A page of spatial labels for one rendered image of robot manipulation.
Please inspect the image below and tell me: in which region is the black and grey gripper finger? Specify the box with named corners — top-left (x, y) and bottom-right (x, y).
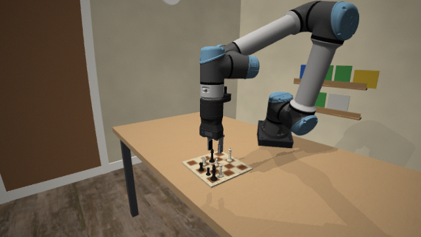
top-left (216, 134), bottom-right (225, 154)
top-left (207, 138), bottom-right (212, 150)

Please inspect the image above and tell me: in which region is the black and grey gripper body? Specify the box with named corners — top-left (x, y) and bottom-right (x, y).
top-left (199, 84), bottom-right (231, 140)

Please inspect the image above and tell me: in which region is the brown and cream chessboard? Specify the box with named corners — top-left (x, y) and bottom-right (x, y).
top-left (182, 151), bottom-right (253, 188)

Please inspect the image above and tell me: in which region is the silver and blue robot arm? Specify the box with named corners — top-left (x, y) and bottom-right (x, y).
top-left (199, 1), bottom-right (359, 139)

